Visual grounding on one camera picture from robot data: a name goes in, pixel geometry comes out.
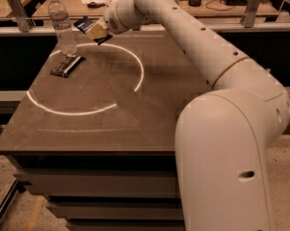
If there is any right metal bracket post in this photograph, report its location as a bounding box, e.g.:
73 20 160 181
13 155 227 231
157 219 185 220
241 0 266 28

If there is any blue rxbar blueberry wrapper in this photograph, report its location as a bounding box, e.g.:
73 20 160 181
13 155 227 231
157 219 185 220
74 16 113 45

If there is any clear plastic water bottle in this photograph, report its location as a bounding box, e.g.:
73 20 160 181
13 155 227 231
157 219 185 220
48 0 77 57

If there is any small black device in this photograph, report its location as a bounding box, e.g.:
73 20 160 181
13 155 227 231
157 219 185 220
87 2 106 9

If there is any black cable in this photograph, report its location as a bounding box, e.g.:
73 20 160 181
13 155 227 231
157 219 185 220
204 0 235 13

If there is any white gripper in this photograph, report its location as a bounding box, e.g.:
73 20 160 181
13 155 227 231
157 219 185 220
86 2 129 40

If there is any stacked grey table base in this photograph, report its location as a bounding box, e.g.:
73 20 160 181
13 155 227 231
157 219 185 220
9 154 185 231

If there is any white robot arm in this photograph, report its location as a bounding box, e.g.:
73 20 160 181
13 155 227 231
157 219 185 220
92 0 290 231

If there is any left metal bracket post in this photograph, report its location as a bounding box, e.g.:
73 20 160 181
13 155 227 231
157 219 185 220
7 0 31 33

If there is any metal bracket post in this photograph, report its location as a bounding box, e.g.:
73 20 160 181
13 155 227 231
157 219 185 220
7 0 31 33
241 0 266 28

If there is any dark brown snack bar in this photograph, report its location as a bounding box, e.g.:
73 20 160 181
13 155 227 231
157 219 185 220
50 56 85 78

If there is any black table leg stand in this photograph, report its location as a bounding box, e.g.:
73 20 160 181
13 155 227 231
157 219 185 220
0 180 25 220

